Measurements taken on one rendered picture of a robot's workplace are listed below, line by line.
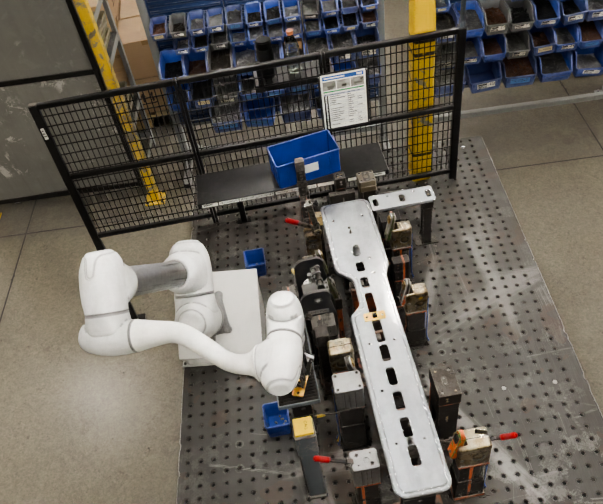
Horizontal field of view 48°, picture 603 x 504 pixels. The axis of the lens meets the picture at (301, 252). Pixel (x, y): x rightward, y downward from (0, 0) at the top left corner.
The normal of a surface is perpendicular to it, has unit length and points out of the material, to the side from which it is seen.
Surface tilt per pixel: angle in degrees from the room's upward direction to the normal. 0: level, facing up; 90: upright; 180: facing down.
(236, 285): 44
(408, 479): 0
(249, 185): 0
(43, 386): 0
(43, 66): 93
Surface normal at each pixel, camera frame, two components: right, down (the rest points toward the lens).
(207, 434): -0.11, -0.68
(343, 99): 0.15, 0.71
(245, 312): -0.08, 0.01
